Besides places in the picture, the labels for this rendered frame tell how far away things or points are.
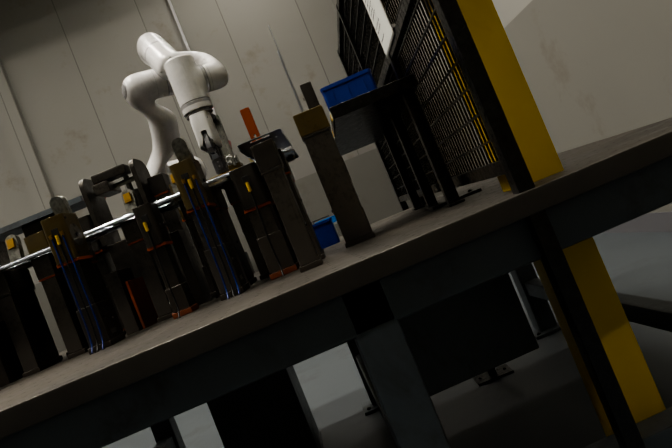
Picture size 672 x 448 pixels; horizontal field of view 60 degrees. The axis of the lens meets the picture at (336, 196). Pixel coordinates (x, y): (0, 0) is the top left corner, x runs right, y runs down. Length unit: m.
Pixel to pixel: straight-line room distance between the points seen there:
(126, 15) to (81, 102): 1.56
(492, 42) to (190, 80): 0.82
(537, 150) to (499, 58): 0.19
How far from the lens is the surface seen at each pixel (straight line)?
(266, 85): 9.59
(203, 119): 1.60
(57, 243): 1.57
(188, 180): 1.42
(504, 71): 1.18
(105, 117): 9.92
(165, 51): 1.81
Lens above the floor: 0.78
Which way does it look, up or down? 2 degrees up
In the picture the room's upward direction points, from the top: 22 degrees counter-clockwise
